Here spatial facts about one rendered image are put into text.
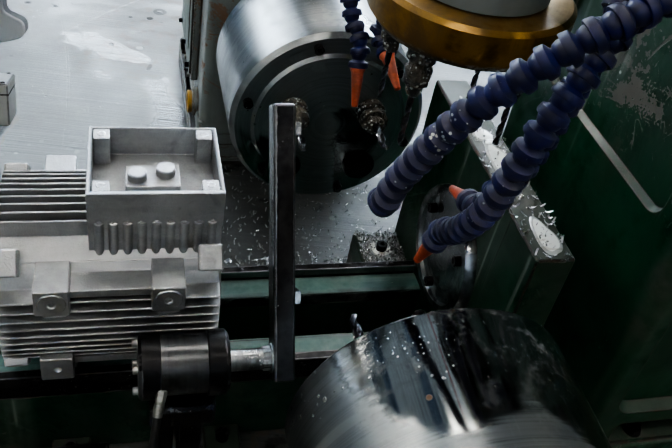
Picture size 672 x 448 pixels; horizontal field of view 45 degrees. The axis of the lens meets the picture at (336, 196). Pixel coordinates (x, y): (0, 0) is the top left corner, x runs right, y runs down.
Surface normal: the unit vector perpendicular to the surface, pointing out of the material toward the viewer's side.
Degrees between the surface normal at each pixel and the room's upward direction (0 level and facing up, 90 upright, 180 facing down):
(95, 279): 0
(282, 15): 28
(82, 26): 0
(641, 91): 90
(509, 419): 2
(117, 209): 90
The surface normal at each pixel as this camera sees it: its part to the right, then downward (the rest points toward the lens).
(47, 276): 0.16, -0.76
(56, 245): 0.25, -0.25
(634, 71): -0.97, 0.01
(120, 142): 0.20, 0.65
